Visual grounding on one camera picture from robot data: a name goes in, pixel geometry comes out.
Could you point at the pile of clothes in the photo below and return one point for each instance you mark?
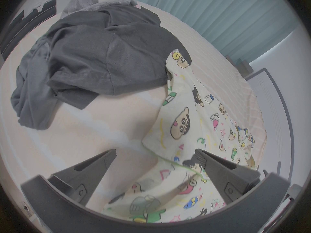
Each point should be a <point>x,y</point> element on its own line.
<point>97,57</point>

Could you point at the white printed pyjama top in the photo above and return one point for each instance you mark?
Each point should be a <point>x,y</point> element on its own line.
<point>184,120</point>

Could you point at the grey bedside table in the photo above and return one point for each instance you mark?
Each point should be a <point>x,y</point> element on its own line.
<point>239,65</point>

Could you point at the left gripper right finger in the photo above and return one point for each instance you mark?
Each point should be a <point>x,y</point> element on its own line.
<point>218,178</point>

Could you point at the white garment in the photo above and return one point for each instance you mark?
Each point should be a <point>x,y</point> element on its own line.
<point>38,7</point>

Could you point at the bed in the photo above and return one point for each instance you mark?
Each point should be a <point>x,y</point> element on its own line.
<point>85,135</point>

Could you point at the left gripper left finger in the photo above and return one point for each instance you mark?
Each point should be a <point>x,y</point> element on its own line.
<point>94,178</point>

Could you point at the dark grey chest of drawers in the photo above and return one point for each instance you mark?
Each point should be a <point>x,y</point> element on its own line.
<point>14,30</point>

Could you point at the blue-green curtain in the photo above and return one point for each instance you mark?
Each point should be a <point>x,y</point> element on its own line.
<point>218,13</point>

